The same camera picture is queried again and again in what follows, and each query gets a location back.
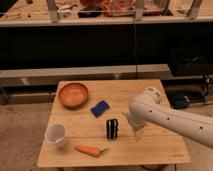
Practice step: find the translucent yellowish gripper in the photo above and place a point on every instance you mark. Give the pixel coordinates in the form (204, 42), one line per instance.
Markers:
(138, 134)

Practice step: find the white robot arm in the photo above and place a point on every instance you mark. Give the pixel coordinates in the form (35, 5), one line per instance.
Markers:
(146, 107)

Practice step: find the black white striped eraser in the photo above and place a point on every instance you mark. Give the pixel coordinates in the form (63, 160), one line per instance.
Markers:
(112, 128)

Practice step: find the blue sponge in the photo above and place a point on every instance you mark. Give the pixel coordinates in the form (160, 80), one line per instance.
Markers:
(100, 108)

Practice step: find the orange carrot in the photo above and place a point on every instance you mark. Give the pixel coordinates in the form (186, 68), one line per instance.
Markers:
(90, 150)

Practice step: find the orange wooden bowl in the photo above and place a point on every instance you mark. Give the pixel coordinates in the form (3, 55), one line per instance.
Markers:
(73, 95)

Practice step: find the translucent white cup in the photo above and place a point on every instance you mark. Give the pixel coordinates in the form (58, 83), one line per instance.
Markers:
(55, 135)

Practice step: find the grey metal shelf rail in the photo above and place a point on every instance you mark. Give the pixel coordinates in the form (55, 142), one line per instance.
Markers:
(51, 76)

